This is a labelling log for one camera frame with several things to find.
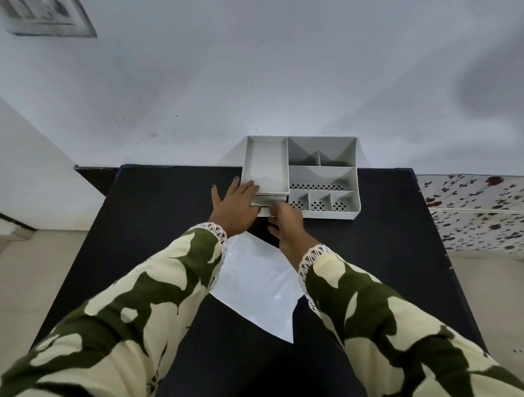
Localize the person's left hand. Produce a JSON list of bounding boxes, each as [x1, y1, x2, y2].
[[210, 176, 262, 239]]

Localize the person's right forearm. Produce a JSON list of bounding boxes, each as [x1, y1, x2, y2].
[[298, 244, 524, 397]]

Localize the floral patterned cloth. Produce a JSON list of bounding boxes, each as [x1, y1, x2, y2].
[[417, 175, 524, 251]]

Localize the black table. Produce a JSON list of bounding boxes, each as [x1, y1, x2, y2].
[[31, 164, 489, 397]]

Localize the white plastic desk organizer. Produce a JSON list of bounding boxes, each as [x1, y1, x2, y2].
[[240, 136, 362, 221]]

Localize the person's left forearm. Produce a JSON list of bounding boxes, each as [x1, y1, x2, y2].
[[0, 222, 228, 397]]

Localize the wall switch board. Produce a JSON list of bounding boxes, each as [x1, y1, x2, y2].
[[0, 0, 97, 38]]

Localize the person's right hand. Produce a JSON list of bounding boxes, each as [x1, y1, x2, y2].
[[268, 201, 320, 271]]

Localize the white organizer drawer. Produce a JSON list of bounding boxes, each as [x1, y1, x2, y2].
[[250, 195, 288, 218]]

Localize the white plastic sheet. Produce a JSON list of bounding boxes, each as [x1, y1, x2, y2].
[[208, 232, 306, 344]]

